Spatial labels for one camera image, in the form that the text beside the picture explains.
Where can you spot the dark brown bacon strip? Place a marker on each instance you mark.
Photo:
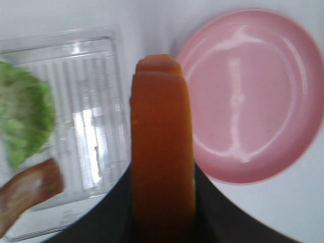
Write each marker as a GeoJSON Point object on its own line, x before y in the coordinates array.
{"type": "Point", "coordinates": [28, 188]}

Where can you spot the green lettuce leaf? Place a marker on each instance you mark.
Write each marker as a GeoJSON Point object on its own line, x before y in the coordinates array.
{"type": "Point", "coordinates": [27, 113]}

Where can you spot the pink round plate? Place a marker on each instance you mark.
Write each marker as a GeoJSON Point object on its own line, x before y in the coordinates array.
{"type": "Point", "coordinates": [255, 79]}

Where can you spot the left clear plastic tray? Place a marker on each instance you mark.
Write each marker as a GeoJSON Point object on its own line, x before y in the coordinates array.
{"type": "Point", "coordinates": [90, 140]}

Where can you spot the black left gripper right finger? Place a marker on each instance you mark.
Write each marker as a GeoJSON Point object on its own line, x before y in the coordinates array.
{"type": "Point", "coordinates": [219, 220]}

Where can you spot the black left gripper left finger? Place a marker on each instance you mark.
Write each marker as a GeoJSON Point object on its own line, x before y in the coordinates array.
{"type": "Point", "coordinates": [111, 220]}

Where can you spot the bread slice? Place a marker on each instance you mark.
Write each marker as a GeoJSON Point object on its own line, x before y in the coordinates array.
{"type": "Point", "coordinates": [163, 188]}

